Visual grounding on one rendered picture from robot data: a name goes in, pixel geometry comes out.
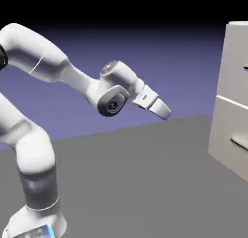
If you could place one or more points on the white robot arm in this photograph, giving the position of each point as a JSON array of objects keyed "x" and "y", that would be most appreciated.
[{"x": 40, "y": 54}]

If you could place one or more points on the tall pale grey drawer front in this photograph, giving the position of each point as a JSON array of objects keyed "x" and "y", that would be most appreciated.
[{"x": 232, "y": 67}]

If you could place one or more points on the pale grey cabinet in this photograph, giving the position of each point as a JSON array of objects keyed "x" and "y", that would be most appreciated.
[{"x": 230, "y": 98}]

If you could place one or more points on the short pale grey drawer front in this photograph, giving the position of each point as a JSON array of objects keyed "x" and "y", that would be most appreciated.
[{"x": 224, "y": 137}]

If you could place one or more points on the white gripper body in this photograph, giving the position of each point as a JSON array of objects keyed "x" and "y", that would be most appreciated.
[{"x": 160, "y": 107}]

